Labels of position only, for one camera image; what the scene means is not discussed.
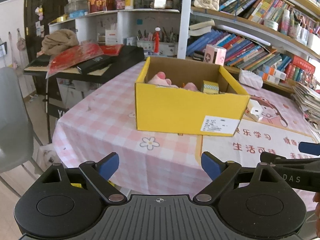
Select pink plush pig toy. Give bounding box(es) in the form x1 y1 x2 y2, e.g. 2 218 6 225
148 72 199 92

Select red boxed book set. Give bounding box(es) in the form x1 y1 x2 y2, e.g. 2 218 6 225
285 55 316 82

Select pink checkered tablecloth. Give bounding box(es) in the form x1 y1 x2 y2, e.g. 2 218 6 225
53 63 317 196

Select white orange boxes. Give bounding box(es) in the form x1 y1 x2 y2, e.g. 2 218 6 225
255 65 286 85

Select stack of magazines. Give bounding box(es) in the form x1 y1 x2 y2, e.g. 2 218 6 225
292 82 320 133

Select pink cylindrical tissue box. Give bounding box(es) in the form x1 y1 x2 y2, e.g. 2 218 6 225
203 44 227 66

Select row of leaning books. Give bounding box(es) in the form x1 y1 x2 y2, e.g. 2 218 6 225
186 28 292 72

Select yellow cardboard box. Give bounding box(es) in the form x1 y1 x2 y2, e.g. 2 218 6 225
135 57 250 137

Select black keyboard piano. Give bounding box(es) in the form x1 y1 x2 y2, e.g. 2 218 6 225
23 45 145 84

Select white quilted pouch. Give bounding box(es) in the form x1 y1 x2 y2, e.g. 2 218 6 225
239 69 263 90

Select red bottle in holder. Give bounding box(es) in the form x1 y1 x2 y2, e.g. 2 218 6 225
154 27 161 55

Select white bookshelf frame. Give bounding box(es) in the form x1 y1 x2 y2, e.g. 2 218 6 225
49 0 319 61

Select white power adapter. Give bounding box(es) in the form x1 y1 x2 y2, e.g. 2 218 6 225
245 99 263 122

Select brown folded cloth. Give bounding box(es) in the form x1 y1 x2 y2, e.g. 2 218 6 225
41 29 79 56

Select grey plastic chair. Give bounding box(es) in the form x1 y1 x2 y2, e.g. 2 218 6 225
1 67 43 175

